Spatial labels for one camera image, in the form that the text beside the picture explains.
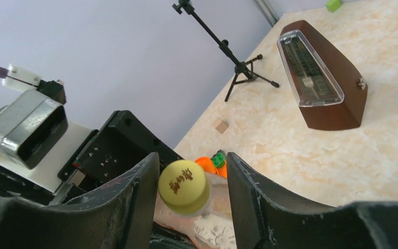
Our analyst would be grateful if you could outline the tan wooden cube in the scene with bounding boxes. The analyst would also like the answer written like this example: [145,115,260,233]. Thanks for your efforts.
[212,118,229,134]

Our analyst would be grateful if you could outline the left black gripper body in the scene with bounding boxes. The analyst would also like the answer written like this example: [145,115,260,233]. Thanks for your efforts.
[58,110,181,191]

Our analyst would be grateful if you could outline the brown wooden metronome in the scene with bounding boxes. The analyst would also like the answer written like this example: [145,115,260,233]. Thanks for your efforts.
[277,20,368,131]

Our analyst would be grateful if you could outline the small green cube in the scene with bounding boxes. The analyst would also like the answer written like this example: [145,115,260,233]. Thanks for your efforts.
[325,0,342,12]

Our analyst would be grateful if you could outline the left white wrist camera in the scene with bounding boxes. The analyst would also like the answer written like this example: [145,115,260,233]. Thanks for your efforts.
[0,90,93,194]

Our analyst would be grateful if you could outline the orange tape dispenser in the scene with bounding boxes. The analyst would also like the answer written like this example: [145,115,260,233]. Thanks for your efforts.
[195,157,228,178]

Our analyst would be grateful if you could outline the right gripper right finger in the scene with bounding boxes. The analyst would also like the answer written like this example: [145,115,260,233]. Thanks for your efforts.
[227,153,398,248]

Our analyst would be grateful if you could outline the black tripod microphone stand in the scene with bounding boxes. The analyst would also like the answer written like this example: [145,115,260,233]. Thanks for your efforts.
[172,0,280,102]

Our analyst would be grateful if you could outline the orange juice bottle yellow cap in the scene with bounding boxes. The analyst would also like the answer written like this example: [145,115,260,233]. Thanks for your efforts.
[152,159,237,249]

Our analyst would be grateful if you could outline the small green block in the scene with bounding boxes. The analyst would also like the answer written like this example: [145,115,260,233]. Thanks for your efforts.
[211,152,226,169]

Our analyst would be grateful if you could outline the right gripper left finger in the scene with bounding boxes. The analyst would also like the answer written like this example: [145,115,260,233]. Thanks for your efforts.
[0,153,160,248]

